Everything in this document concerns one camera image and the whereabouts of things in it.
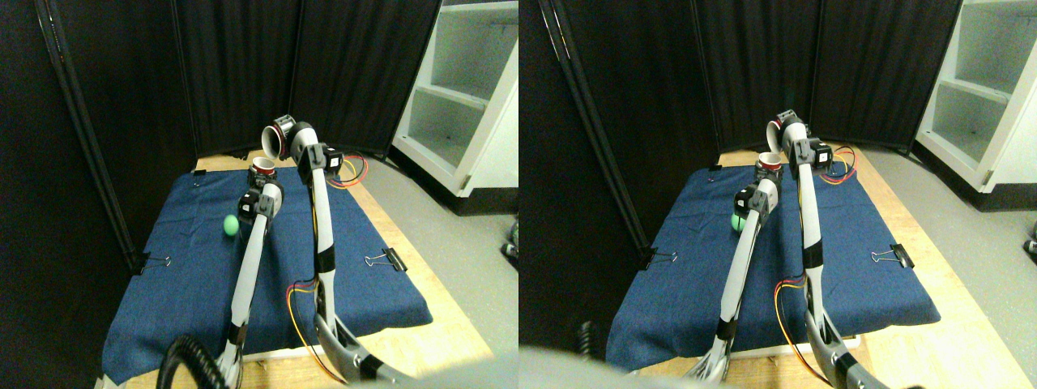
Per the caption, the dark blue cloth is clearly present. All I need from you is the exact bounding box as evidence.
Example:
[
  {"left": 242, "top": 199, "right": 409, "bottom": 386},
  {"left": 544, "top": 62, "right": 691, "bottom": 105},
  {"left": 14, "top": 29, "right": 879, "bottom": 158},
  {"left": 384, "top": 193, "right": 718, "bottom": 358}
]
[
  {"left": 101, "top": 165, "right": 433, "bottom": 386},
  {"left": 605, "top": 160, "right": 941, "bottom": 372}
]

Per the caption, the white shelf unit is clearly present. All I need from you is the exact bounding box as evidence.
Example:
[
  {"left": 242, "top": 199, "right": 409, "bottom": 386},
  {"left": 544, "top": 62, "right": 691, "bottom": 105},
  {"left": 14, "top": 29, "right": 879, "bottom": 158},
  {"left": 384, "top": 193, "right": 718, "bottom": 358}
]
[
  {"left": 914, "top": 0, "right": 1037, "bottom": 195},
  {"left": 390, "top": 0, "right": 519, "bottom": 199}
]

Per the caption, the black curtain stand pole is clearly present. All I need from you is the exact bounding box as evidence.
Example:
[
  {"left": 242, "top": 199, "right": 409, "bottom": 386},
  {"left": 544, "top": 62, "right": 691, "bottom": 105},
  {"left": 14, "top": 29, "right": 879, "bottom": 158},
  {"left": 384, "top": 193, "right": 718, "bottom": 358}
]
[
  {"left": 34, "top": 0, "right": 145, "bottom": 275},
  {"left": 541, "top": 0, "right": 651, "bottom": 254}
]

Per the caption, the orange wire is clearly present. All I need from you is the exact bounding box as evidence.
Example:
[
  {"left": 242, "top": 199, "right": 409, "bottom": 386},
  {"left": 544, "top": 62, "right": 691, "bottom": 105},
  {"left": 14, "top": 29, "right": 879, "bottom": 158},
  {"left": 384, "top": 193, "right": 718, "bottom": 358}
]
[
  {"left": 774, "top": 276, "right": 831, "bottom": 386},
  {"left": 332, "top": 154, "right": 369, "bottom": 190},
  {"left": 822, "top": 146, "right": 858, "bottom": 186},
  {"left": 286, "top": 280, "right": 345, "bottom": 383}
]

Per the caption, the black ribbed hose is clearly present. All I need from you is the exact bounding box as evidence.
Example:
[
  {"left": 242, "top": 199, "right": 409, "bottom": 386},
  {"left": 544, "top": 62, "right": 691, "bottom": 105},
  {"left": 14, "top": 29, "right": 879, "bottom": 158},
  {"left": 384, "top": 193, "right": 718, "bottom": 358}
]
[
  {"left": 158, "top": 334, "right": 232, "bottom": 389},
  {"left": 577, "top": 322, "right": 601, "bottom": 358}
]

